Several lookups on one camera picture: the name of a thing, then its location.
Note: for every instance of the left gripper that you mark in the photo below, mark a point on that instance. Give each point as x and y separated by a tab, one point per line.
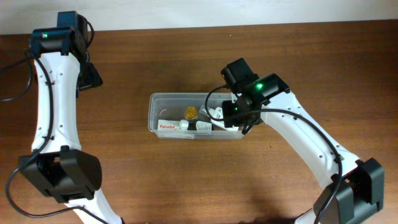
95	79

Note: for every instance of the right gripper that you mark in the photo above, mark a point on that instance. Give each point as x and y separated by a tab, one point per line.
236	121

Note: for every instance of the white spray bottle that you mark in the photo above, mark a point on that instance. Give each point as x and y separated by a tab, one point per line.
218	114

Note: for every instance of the small gold-lidded jar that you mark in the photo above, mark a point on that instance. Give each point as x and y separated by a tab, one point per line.
191	113

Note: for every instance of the dark bottle white cap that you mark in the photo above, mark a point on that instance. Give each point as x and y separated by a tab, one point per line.
195	126

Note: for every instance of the clear plastic container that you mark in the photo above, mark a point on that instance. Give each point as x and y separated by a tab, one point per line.
171	106

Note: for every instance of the white Panadol medicine box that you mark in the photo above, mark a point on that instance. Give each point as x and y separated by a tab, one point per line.
168	125

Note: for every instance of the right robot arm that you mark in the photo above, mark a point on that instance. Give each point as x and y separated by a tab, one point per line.
353	190

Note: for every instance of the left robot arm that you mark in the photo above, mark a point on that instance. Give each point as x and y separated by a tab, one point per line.
58	167

